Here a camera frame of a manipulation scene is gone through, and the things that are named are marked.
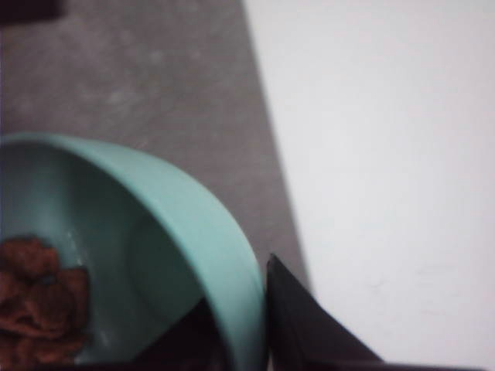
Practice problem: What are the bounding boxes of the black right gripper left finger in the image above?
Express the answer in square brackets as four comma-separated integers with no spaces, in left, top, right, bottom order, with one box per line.
[131,297,229,371]

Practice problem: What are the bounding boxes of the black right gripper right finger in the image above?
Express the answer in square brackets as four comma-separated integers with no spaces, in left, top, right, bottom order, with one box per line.
[265,253,386,371]

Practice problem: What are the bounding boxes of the teal bowl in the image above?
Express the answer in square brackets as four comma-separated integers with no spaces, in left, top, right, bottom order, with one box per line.
[1,133,266,370]

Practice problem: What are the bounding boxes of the brown beef cubes pile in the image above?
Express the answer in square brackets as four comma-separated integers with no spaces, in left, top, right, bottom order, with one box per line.
[1,238,90,370]

